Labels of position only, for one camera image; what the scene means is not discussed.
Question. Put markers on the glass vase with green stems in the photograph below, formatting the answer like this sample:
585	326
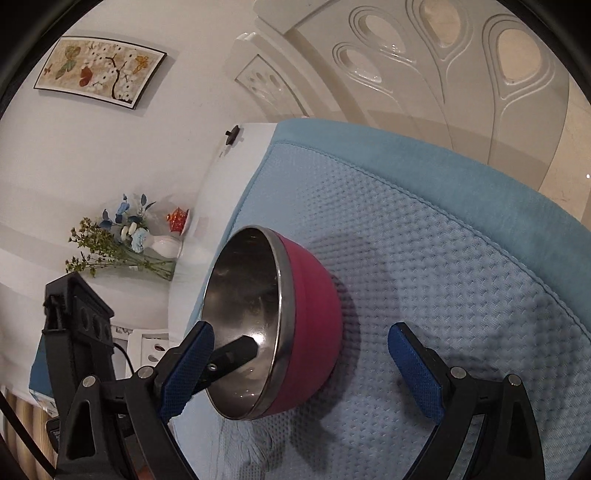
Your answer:
157	267

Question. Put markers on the red lidded cup with saucer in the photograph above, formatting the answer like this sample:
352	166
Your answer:
177	219

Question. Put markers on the large floral wall picture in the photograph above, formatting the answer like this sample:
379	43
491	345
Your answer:
92	69

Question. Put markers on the light blue table mat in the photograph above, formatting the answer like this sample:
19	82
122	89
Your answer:
438	254

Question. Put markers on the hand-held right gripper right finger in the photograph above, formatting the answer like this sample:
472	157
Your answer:
415	369

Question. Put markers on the white vase with blue flowers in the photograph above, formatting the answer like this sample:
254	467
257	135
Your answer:
164	247

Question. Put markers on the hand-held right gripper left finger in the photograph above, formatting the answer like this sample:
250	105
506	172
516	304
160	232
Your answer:
184	374

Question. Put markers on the small black knob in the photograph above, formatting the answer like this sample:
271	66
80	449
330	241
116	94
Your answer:
232	134

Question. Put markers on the magenta steel bowl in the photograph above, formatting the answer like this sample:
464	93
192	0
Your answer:
309	314

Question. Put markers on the tan ribbed blind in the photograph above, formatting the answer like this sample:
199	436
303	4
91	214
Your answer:
25	429

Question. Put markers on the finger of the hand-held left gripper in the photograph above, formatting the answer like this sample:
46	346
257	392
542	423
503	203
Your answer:
231	357

